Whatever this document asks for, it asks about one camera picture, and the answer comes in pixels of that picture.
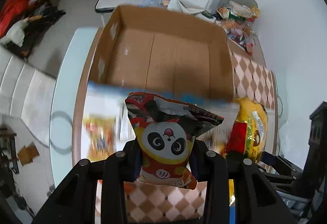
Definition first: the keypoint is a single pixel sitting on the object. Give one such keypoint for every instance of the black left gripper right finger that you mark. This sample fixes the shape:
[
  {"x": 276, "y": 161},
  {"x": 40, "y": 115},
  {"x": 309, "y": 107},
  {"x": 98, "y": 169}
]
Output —
[{"x": 207, "y": 165}]

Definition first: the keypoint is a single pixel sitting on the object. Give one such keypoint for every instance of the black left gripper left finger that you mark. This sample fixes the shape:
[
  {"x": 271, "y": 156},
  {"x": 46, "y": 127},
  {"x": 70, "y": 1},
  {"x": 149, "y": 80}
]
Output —
[{"x": 121, "y": 167}]

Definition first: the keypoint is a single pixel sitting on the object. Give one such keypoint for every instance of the red panda snack bag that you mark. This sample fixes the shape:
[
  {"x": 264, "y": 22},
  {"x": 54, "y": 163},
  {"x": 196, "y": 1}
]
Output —
[{"x": 166, "y": 130}]

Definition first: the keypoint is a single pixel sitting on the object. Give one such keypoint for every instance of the orange snack packet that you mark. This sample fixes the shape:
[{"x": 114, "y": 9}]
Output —
[{"x": 101, "y": 131}]

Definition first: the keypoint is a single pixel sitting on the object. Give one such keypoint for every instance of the yellow red snack bag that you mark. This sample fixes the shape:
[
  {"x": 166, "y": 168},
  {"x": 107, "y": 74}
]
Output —
[{"x": 249, "y": 131}]

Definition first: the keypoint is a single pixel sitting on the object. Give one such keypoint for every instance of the checkered white table mat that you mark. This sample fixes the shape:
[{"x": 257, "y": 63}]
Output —
[{"x": 161, "y": 65}]

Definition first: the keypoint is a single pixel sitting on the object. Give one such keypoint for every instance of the cardboard milk box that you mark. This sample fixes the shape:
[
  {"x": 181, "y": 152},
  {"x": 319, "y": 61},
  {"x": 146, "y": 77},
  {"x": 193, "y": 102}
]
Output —
[{"x": 157, "y": 50}]

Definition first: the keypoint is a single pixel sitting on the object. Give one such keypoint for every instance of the white tufted sofa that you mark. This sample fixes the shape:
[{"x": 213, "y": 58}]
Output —
[{"x": 26, "y": 94}]

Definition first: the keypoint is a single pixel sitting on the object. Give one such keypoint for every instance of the pile of snack packets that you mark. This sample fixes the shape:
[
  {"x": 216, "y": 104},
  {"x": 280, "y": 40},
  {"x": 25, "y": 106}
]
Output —
[{"x": 237, "y": 20}]

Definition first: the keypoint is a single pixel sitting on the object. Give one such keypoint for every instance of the red bag on floor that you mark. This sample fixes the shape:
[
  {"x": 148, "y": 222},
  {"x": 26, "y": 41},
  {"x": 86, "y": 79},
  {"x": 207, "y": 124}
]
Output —
[{"x": 10, "y": 11}]

